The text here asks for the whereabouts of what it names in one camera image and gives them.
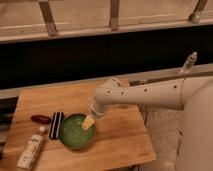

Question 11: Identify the white cylindrical wrist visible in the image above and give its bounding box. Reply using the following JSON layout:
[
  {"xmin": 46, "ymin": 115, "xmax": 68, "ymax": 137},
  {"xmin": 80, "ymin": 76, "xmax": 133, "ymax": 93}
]
[{"xmin": 82, "ymin": 101, "xmax": 106, "ymax": 130}]

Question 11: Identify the green ceramic bowl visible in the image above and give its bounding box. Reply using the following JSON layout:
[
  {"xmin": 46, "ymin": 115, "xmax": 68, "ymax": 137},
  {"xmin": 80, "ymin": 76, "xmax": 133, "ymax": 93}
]
[{"xmin": 58, "ymin": 113, "xmax": 95, "ymax": 149}]

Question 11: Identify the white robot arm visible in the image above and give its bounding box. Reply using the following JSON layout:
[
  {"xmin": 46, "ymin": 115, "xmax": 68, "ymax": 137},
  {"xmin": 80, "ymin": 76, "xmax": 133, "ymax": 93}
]
[{"xmin": 90, "ymin": 76, "xmax": 213, "ymax": 171}]

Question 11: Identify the black white striped block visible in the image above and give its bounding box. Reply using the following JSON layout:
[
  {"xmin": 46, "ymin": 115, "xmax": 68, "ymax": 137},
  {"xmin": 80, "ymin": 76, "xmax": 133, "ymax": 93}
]
[{"xmin": 49, "ymin": 112, "xmax": 64, "ymax": 140}]

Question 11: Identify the wooden board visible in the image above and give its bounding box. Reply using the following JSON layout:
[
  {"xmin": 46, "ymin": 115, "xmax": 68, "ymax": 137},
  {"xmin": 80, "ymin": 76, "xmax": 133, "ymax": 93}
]
[{"xmin": 0, "ymin": 81, "xmax": 156, "ymax": 171}]

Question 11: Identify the dark red oval object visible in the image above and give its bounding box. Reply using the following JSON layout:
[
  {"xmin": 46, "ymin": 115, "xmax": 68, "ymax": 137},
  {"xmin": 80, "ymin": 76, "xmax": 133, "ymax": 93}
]
[{"xmin": 31, "ymin": 115, "xmax": 51, "ymax": 124}]

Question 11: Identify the white tube bottle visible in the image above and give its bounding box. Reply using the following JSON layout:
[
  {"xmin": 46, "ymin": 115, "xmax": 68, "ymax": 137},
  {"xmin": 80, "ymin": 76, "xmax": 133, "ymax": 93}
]
[{"xmin": 17, "ymin": 126, "xmax": 46, "ymax": 169}]

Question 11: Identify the small bottle on ledge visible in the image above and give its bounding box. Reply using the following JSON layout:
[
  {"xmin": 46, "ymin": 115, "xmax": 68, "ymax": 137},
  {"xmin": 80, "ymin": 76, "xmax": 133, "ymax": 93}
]
[{"xmin": 180, "ymin": 52, "xmax": 197, "ymax": 73}]

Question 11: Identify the left metal bracket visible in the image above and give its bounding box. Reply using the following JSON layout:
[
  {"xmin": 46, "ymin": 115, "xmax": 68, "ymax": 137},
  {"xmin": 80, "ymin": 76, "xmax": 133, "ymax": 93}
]
[{"xmin": 38, "ymin": 0, "xmax": 57, "ymax": 36}]

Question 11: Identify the metal bracket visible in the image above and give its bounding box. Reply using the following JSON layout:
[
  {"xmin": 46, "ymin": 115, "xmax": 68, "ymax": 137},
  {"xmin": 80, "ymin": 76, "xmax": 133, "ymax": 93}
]
[
  {"xmin": 109, "ymin": 0, "xmax": 120, "ymax": 31},
  {"xmin": 188, "ymin": 0, "xmax": 208, "ymax": 23},
  {"xmin": 38, "ymin": 0, "xmax": 57, "ymax": 36}
]

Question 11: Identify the middle metal bracket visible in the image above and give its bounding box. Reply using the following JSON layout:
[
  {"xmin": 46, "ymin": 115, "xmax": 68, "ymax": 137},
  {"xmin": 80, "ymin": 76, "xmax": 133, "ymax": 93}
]
[{"xmin": 109, "ymin": 0, "xmax": 120, "ymax": 31}]

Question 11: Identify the right metal bracket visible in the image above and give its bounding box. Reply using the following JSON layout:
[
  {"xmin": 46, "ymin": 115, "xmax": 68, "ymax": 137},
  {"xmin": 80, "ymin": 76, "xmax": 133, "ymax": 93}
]
[{"xmin": 188, "ymin": 0, "xmax": 208, "ymax": 23}]

